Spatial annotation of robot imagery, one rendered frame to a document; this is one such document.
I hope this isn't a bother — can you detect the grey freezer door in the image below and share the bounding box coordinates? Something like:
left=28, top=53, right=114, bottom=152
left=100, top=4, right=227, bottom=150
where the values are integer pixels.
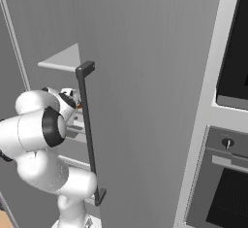
left=70, top=0, right=225, bottom=228

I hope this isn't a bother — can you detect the grey freezer shelf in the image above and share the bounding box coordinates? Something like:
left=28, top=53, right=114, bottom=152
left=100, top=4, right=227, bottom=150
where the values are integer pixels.
left=37, top=43, right=81, bottom=74

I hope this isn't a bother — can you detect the black oven knob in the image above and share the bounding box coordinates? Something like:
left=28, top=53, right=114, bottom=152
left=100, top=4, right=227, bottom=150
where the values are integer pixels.
left=221, top=137, right=236, bottom=150

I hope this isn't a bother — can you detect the black microwave oven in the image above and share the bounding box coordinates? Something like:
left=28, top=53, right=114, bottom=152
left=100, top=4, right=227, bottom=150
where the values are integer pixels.
left=215, top=0, right=248, bottom=111

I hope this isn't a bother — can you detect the grey oven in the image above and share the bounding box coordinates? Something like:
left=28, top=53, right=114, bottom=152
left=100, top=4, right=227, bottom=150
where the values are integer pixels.
left=185, top=125, right=248, bottom=228

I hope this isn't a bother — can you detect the dark grey door handle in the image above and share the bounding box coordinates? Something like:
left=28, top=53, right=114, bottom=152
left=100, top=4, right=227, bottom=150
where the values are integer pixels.
left=75, top=60, right=108, bottom=208

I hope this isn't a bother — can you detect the grey oven handle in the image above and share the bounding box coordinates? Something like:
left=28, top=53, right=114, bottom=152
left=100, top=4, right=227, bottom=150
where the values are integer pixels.
left=211, top=154, right=248, bottom=175

